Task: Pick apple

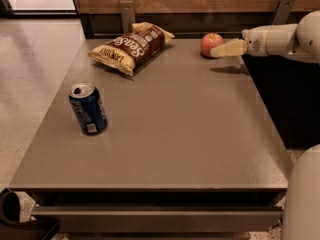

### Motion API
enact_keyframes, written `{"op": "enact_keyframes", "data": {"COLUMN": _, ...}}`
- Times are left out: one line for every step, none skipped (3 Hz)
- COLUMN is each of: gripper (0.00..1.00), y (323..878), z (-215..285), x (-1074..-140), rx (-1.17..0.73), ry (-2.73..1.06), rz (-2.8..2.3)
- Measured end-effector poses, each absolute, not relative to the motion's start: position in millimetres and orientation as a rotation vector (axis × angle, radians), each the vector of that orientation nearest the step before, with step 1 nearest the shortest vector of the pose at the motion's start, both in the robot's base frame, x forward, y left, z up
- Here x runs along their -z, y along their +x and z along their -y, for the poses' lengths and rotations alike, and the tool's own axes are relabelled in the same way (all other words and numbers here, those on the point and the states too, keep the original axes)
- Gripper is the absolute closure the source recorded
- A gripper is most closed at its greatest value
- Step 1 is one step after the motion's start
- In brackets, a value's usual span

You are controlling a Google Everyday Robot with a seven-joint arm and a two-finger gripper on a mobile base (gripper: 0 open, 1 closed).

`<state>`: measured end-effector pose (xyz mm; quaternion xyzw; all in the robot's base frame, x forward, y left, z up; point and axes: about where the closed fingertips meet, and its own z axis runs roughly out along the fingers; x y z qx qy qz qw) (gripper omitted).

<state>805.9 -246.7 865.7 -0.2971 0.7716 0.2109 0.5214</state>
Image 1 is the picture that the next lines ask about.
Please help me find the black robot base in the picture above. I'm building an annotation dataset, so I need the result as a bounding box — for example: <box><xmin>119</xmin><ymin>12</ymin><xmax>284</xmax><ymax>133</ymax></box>
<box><xmin>0</xmin><ymin>187</ymin><xmax>61</xmax><ymax>240</ymax></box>

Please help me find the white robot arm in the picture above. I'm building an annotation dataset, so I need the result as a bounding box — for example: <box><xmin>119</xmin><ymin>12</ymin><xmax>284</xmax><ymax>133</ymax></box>
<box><xmin>209</xmin><ymin>11</ymin><xmax>320</xmax><ymax>240</ymax></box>

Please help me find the metal bracket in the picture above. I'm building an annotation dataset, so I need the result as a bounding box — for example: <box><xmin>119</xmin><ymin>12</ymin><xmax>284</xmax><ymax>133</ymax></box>
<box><xmin>120</xmin><ymin>0</ymin><xmax>135</xmax><ymax>33</ymax></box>
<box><xmin>271</xmin><ymin>0</ymin><xmax>296</xmax><ymax>25</ymax></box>

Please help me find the grey table drawer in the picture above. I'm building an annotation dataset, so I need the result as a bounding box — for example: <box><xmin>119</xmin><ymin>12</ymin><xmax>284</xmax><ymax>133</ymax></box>
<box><xmin>32</xmin><ymin>206</ymin><xmax>283</xmax><ymax>233</ymax></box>

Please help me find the brown chip bag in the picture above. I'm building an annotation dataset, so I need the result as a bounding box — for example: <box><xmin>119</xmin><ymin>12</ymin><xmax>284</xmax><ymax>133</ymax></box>
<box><xmin>88</xmin><ymin>22</ymin><xmax>175</xmax><ymax>76</ymax></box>

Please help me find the red apple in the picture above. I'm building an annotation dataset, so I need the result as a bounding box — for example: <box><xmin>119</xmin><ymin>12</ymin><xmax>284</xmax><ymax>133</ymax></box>
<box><xmin>200</xmin><ymin>33</ymin><xmax>224</xmax><ymax>57</ymax></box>

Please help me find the left metal bracket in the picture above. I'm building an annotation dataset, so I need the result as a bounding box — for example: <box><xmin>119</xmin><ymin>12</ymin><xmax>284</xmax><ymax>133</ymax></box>
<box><xmin>120</xmin><ymin>0</ymin><xmax>135</xmax><ymax>33</ymax></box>

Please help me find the blue soda can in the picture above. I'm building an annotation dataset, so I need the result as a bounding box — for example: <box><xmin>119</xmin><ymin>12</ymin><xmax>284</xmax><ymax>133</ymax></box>
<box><xmin>69</xmin><ymin>82</ymin><xmax>108</xmax><ymax>135</ymax></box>

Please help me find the right metal bracket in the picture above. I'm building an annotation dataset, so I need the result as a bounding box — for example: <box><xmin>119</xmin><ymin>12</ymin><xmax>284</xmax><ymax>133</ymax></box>
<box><xmin>271</xmin><ymin>0</ymin><xmax>296</xmax><ymax>25</ymax></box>

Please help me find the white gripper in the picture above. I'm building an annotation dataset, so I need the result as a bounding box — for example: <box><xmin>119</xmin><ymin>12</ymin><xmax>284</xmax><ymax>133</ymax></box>
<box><xmin>210</xmin><ymin>24</ymin><xmax>297</xmax><ymax>58</ymax></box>

